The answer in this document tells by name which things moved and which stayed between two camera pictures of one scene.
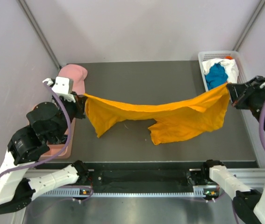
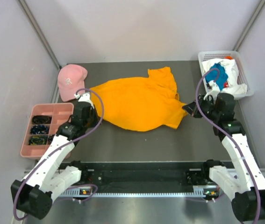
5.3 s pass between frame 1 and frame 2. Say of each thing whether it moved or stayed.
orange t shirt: moved
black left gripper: moved
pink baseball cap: stayed
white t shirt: stayed
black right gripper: moved
